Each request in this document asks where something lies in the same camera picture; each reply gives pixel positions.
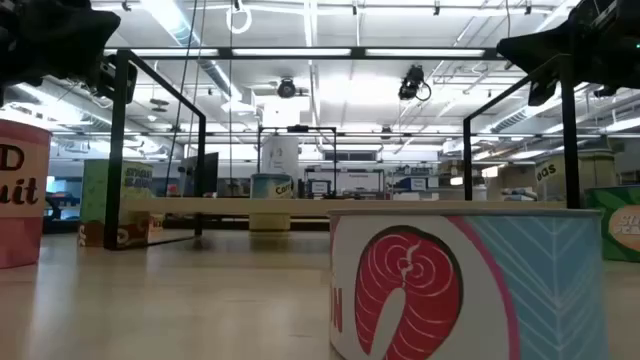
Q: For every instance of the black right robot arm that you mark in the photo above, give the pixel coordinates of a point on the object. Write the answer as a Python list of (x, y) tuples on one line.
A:
[(630, 65)]

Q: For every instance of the corn label can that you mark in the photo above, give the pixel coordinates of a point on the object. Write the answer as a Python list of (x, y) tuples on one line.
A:
[(270, 186)]

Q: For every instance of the round black ceiling device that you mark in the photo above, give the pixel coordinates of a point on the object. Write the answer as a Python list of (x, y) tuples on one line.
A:
[(286, 89)]

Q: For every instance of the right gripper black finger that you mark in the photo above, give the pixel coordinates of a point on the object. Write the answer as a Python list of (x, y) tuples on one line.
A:
[(542, 91), (540, 50)]

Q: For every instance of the black hanging camera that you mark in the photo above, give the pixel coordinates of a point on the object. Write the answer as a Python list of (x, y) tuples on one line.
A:
[(412, 80)]

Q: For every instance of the black background rig frame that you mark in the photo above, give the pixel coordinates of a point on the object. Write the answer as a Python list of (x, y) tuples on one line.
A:
[(298, 128)]

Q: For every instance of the white cylinder banner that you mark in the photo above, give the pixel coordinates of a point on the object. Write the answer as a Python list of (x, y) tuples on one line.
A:
[(280, 155)]

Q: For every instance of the black frame wooden shelf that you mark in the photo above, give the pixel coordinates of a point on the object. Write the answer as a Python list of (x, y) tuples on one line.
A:
[(225, 206)]

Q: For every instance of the pink fruit label can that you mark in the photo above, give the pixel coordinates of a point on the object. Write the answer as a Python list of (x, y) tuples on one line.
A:
[(25, 165)]

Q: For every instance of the black aluminium rig frame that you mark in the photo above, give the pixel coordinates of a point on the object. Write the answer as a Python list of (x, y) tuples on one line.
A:
[(358, 52)]

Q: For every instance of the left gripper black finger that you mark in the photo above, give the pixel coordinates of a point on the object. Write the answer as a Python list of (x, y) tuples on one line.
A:
[(103, 77), (100, 30)]

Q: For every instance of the dark monitor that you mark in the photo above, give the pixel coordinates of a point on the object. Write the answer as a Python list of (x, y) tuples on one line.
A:
[(212, 175)]

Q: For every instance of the sliced peaches label can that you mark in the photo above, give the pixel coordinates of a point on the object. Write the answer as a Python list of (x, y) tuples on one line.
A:
[(620, 230)]

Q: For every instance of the green box with brown base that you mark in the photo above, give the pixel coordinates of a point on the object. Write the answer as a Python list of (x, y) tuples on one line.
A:
[(92, 190)]

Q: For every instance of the salmon label can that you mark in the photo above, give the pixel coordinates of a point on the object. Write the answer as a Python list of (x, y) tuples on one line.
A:
[(410, 290)]

